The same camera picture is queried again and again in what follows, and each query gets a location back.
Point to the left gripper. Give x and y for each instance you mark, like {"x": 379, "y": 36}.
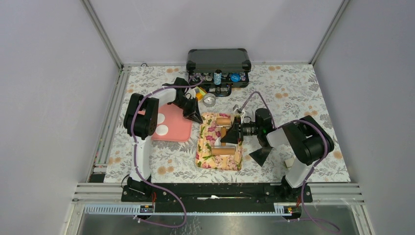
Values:
{"x": 193, "y": 112}

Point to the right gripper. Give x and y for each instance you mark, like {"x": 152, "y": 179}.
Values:
{"x": 233, "y": 134}

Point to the white dough ball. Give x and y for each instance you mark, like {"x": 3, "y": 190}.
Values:
{"x": 219, "y": 144}

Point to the wooden double-ended rolling pin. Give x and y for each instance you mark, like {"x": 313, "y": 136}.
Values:
{"x": 222, "y": 148}

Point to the floral yellow tray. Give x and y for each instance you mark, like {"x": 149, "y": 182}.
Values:
{"x": 208, "y": 134}

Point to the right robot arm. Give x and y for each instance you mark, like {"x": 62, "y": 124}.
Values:
{"x": 309, "y": 142}

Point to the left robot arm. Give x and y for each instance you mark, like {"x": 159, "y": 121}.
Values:
{"x": 141, "y": 119}

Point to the white dough wrapper upper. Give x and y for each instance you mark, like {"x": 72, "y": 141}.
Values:
{"x": 161, "y": 118}

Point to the white dough wrapper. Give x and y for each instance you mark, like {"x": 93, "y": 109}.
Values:
{"x": 162, "y": 130}
{"x": 161, "y": 118}

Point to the white dough wrapper lower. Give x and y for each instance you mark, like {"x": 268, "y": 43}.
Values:
{"x": 162, "y": 130}

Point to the pink plastic tray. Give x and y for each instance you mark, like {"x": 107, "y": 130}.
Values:
{"x": 179, "y": 127}

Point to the orange green sticky notes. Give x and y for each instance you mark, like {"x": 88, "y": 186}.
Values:
{"x": 199, "y": 93}

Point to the blue white chip stack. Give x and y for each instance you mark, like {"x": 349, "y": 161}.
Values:
{"x": 217, "y": 77}

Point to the black poker chip case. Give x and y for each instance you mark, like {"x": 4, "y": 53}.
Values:
{"x": 202, "y": 63}

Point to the blue small blind button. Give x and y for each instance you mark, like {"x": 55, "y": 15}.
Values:
{"x": 235, "y": 77}

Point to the white green eraser block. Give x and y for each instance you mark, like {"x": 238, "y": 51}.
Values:
{"x": 289, "y": 162}

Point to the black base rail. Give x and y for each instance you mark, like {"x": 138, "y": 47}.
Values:
{"x": 214, "y": 197}

